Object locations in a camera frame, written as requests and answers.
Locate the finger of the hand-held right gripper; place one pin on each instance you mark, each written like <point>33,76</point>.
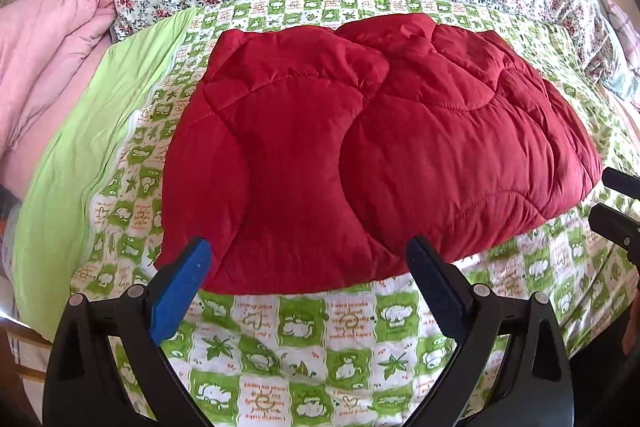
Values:
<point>622,183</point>
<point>617,229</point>

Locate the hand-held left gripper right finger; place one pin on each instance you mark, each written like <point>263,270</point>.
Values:
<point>437,287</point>

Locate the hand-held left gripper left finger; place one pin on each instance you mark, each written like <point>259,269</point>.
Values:
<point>180,287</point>

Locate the red quilted jacket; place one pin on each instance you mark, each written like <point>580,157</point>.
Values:
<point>375,147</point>

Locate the green patterned blanket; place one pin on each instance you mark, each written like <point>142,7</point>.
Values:
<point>310,357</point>

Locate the pink quilt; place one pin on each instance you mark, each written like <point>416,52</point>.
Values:
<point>45,57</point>

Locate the wooden furniture frame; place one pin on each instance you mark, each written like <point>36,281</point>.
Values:
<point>22,357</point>

